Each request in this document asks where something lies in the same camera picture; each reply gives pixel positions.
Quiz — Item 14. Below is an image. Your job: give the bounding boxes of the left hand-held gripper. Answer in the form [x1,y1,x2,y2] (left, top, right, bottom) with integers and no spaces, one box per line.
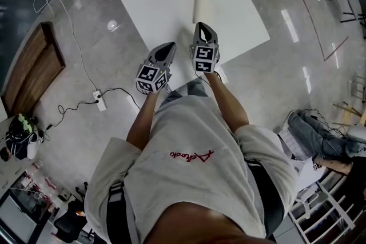
[136,42,177,94]

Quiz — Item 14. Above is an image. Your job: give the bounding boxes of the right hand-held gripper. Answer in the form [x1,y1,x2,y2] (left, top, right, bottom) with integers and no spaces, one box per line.
[189,22,221,74]

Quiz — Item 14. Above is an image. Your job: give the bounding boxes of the person's right forearm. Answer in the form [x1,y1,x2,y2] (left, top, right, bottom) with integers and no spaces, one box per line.
[206,71,250,135]

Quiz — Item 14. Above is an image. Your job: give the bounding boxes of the person's left forearm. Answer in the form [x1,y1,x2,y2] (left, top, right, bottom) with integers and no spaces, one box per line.
[125,90,161,151]

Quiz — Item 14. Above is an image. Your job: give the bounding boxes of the person's grey trousers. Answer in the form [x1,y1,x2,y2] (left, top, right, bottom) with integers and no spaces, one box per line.
[162,79,211,106]

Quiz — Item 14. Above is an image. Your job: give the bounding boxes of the white table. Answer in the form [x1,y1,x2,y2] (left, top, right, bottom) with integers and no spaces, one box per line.
[106,0,271,92]

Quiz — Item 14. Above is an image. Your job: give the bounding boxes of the white power strip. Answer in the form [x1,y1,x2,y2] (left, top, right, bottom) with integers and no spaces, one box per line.
[93,89,108,111]

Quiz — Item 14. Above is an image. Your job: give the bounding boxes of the person's grey t-shirt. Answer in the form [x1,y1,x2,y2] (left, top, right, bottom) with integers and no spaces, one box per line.
[84,94,300,244]

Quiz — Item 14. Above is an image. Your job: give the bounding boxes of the white checked cloth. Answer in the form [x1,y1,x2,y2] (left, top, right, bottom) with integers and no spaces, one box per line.
[279,130,324,181]

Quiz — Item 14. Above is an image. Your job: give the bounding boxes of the wooden sticks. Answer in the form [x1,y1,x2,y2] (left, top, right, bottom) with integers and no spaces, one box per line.
[333,101,366,126]

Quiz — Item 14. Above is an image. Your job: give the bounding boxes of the person's chin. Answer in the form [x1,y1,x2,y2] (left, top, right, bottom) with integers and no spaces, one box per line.
[145,202,275,244]

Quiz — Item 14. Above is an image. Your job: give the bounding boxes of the black folding stand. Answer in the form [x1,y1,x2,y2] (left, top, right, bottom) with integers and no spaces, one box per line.
[53,181,89,243]

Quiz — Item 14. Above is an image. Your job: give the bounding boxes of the white metal railing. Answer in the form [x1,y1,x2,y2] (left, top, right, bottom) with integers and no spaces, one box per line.
[287,179,361,244]

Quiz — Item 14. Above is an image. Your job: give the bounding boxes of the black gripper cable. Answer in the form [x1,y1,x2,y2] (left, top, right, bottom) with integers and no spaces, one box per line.
[196,71,212,86]

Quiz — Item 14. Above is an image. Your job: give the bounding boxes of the black power cable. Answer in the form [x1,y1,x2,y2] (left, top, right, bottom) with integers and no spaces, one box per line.
[42,87,141,135]

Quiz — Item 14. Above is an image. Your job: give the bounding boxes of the long white cable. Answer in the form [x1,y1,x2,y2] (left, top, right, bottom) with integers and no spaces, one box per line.
[33,0,98,92]

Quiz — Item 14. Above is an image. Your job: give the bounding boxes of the grey chair with black frame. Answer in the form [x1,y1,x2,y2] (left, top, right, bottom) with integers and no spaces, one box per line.
[328,0,365,23]

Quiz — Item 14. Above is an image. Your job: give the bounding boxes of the black shoulder strap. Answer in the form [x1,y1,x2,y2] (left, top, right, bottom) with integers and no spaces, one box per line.
[106,184,128,244]
[245,159,285,238]

